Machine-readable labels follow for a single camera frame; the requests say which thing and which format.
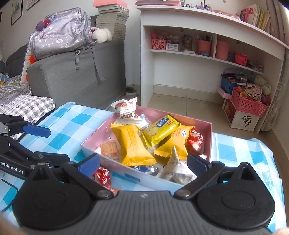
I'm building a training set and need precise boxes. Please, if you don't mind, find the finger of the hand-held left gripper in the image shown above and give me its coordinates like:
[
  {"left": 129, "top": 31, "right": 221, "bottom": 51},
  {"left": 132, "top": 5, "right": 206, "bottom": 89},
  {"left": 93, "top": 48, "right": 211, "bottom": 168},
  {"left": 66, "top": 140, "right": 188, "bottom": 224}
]
[
  {"left": 24, "top": 151, "right": 71, "bottom": 168},
  {"left": 22, "top": 124, "right": 51, "bottom": 139}
]

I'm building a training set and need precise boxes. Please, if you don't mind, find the white packet with fruit print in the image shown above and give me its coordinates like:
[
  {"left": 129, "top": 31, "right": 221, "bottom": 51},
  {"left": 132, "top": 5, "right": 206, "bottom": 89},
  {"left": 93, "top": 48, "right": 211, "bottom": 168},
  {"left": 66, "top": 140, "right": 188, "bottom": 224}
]
[{"left": 111, "top": 97, "right": 138, "bottom": 116}]

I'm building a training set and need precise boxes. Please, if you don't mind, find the plain yellow snack packet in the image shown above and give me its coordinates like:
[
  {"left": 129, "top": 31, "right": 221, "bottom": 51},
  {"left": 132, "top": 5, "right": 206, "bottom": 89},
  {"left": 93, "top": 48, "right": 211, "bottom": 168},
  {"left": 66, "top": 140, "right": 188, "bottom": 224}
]
[{"left": 110, "top": 123, "right": 157, "bottom": 168}]

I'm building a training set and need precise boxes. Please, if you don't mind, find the grey checkered pillow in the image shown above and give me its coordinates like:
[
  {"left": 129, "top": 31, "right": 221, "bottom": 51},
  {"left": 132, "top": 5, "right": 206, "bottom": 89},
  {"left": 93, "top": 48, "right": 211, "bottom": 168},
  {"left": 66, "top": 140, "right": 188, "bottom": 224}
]
[{"left": 0, "top": 94, "right": 56, "bottom": 125}]

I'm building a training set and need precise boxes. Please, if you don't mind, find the silver foil snack packet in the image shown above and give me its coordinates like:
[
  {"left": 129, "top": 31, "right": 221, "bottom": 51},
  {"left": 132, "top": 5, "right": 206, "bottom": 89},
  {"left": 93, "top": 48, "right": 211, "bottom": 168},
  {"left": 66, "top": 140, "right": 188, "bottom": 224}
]
[{"left": 133, "top": 165, "right": 159, "bottom": 176}]

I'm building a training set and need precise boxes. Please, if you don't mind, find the white printed snack packet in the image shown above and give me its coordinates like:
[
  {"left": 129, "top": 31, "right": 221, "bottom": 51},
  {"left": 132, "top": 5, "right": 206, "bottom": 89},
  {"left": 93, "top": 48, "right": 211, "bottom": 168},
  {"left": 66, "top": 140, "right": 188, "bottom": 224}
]
[{"left": 156, "top": 146, "right": 197, "bottom": 184}]

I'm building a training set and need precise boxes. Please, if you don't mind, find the small orange cracker packet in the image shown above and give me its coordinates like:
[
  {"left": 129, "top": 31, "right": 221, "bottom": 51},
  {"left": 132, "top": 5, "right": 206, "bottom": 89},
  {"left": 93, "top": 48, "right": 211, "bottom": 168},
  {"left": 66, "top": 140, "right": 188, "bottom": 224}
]
[{"left": 99, "top": 140, "right": 120, "bottom": 160}]

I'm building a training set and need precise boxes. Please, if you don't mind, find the silver-purple backpack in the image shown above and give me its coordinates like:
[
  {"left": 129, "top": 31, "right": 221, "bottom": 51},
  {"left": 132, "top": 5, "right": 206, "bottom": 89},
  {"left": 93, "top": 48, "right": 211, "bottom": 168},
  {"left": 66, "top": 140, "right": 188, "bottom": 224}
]
[{"left": 29, "top": 7, "right": 106, "bottom": 82}]

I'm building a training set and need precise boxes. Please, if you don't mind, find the small pink perforated basket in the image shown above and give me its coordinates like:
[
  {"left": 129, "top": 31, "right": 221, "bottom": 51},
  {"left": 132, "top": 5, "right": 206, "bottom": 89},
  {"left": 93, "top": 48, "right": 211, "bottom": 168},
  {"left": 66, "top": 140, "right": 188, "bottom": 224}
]
[{"left": 152, "top": 39, "right": 167, "bottom": 50}]

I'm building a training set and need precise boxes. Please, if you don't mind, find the red snack packet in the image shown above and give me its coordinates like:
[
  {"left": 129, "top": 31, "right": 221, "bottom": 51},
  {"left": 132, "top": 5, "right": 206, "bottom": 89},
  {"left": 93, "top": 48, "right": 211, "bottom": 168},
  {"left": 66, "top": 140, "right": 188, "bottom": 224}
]
[{"left": 186, "top": 128, "right": 204, "bottom": 155}]

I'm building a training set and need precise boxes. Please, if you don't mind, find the large pink plastic basket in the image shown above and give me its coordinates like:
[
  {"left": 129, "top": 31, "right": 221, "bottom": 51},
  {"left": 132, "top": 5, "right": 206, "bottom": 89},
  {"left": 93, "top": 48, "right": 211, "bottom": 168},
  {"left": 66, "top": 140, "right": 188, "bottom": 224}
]
[{"left": 231, "top": 88, "right": 269, "bottom": 117}]

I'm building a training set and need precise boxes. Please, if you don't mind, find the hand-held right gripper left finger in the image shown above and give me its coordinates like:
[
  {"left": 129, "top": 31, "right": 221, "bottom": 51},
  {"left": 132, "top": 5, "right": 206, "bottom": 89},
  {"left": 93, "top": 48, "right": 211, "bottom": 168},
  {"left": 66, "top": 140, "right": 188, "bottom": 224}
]
[{"left": 29, "top": 153, "right": 114, "bottom": 200}]

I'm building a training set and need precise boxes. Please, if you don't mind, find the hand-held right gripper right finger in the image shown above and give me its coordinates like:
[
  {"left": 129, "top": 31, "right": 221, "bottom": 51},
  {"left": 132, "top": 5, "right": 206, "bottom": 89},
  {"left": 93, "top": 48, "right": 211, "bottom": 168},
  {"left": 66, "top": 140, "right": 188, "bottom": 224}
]
[{"left": 174, "top": 153, "right": 260, "bottom": 200}]

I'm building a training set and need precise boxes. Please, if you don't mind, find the pink and silver box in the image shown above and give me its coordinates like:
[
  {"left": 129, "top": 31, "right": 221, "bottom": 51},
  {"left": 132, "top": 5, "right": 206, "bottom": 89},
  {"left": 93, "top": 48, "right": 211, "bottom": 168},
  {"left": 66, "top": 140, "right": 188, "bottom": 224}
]
[{"left": 81, "top": 105, "right": 213, "bottom": 193}]

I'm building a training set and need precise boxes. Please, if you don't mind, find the small red basket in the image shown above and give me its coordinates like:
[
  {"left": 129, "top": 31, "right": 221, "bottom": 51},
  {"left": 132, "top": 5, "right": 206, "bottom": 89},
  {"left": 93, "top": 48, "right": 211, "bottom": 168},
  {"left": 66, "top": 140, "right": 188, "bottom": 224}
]
[{"left": 234, "top": 53, "right": 248, "bottom": 66}]

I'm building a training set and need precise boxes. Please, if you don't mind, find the white packet with barcode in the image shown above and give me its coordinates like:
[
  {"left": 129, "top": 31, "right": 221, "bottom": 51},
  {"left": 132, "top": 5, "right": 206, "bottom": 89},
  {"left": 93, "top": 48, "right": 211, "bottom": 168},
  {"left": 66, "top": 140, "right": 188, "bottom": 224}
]
[{"left": 113, "top": 112, "right": 150, "bottom": 128}]

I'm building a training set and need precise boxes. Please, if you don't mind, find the pink pencil case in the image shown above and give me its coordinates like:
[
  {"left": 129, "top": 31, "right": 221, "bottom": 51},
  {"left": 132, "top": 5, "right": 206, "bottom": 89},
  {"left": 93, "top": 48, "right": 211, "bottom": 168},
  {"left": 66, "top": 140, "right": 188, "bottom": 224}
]
[{"left": 212, "top": 9, "right": 241, "bottom": 20}]

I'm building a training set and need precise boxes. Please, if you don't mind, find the white plush toy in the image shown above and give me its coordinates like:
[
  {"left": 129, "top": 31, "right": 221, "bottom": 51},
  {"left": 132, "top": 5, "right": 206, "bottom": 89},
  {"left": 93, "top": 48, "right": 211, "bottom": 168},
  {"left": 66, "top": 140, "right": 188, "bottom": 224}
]
[{"left": 90, "top": 27, "right": 113, "bottom": 44}]

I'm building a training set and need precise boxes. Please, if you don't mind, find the row of upright books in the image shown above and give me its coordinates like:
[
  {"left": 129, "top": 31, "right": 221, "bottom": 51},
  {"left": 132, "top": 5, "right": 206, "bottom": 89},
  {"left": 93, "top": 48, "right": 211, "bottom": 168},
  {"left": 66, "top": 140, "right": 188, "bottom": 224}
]
[{"left": 239, "top": 4, "right": 271, "bottom": 32}]

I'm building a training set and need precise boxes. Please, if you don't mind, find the pink pen cup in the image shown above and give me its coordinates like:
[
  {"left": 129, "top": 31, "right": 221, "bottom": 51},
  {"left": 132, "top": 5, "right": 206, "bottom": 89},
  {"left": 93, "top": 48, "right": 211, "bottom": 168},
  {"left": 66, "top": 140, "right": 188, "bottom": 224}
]
[{"left": 197, "top": 39, "right": 212, "bottom": 55}]

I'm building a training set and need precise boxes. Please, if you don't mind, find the clear jar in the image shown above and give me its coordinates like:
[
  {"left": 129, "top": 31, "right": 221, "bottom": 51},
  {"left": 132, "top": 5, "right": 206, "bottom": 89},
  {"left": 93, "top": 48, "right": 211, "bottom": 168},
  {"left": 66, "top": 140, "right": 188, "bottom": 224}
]
[{"left": 182, "top": 35, "right": 193, "bottom": 50}]

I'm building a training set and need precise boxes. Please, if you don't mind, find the white desk shelf unit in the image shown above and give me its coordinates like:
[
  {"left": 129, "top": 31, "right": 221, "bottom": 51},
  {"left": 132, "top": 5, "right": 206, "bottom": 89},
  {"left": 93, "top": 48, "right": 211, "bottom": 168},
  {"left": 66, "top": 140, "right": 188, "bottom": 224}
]
[{"left": 137, "top": 5, "right": 289, "bottom": 134}]

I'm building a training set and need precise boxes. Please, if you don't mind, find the blue box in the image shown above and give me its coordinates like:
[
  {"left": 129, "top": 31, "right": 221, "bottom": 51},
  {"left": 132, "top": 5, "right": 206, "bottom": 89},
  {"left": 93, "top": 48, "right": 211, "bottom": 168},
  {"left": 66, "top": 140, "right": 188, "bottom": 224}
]
[{"left": 221, "top": 77, "right": 238, "bottom": 94}]

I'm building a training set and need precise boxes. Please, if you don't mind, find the grey sofa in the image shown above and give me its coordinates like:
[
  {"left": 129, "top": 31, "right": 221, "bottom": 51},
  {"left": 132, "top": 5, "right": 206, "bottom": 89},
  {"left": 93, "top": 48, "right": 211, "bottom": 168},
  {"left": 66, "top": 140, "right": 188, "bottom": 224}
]
[{"left": 0, "top": 39, "right": 127, "bottom": 111}]

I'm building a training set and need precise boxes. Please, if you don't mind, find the small red candy packet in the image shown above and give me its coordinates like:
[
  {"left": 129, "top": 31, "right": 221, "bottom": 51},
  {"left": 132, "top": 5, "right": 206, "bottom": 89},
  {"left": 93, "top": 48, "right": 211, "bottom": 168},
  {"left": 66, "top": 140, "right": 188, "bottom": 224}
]
[{"left": 91, "top": 166, "right": 113, "bottom": 188}]

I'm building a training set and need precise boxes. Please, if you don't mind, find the yellow packet with blue label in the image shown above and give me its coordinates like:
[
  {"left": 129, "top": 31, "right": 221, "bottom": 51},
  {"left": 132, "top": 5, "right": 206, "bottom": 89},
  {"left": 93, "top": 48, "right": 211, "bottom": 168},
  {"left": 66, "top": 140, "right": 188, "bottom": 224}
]
[{"left": 141, "top": 114, "right": 181, "bottom": 148}]

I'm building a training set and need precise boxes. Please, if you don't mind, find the stack of books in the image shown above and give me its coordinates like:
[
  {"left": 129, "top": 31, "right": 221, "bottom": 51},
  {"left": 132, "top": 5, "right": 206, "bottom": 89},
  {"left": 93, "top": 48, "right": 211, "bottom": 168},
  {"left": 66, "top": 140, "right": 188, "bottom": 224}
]
[{"left": 95, "top": 6, "right": 130, "bottom": 41}]

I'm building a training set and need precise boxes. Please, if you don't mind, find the white and orange plush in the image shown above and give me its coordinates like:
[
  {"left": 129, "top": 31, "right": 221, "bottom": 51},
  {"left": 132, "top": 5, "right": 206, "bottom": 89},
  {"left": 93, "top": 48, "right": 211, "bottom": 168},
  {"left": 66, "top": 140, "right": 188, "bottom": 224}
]
[{"left": 20, "top": 43, "right": 38, "bottom": 85}]

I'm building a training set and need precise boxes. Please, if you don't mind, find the blue checkered tablecloth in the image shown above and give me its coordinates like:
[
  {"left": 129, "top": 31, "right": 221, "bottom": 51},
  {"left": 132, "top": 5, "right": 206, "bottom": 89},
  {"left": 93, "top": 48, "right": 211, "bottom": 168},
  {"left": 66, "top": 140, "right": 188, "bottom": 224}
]
[{"left": 0, "top": 102, "right": 284, "bottom": 226}]

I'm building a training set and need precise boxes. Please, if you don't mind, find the framed wall picture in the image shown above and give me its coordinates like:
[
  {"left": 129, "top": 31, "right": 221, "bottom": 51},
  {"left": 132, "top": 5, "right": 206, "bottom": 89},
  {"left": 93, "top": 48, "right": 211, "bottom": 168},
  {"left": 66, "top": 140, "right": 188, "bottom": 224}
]
[
  {"left": 11, "top": 0, "right": 24, "bottom": 26},
  {"left": 26, "top": 0, "right": 41, "bottom": 11}
]

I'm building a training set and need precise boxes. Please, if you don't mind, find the pale green yarn ball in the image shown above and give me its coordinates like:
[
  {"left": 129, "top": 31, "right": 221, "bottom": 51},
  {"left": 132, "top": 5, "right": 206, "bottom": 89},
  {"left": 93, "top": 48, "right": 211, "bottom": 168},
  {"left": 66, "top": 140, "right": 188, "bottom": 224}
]
[{"left": 254, "top": 76, "right": 271, "bottom": 95}]

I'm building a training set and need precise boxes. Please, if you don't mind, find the lace curtain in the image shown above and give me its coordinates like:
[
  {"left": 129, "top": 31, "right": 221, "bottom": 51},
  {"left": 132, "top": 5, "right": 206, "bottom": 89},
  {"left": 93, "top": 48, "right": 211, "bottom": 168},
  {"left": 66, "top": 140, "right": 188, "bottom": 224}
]
[{"left": 260, "top": 45, "right": 289, "bottom": 134}]

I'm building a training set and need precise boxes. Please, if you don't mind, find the orange-yellow packet with blue logo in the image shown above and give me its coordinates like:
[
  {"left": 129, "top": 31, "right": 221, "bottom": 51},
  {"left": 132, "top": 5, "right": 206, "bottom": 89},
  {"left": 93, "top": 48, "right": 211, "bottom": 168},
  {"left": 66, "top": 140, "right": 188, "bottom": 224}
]
[{"left": 154, "top": 124, "right": 195, "bottom": 162}]

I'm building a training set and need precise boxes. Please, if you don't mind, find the pink tray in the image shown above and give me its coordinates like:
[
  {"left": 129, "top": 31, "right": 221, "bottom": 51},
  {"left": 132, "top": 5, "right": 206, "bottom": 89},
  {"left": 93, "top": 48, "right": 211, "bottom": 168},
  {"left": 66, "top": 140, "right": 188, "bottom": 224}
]
[{"left": 217, "top": 86, "right": 233, "bottom": 99}]

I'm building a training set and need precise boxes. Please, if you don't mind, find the flat pink box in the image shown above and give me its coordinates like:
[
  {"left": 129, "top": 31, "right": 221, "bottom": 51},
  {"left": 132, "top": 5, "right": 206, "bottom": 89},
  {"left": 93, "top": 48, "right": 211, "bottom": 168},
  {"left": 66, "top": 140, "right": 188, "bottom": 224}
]
[{"left": 93, "top": 0, "right": 127, "bottom": 8}]

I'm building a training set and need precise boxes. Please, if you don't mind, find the white patterned storage box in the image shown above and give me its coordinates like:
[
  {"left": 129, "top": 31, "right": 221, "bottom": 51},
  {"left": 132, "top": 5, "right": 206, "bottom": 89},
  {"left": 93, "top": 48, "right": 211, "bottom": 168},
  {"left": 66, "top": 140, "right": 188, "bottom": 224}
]
[{"left": 222, "top": 98, "right": 260, "bottom": 131}]

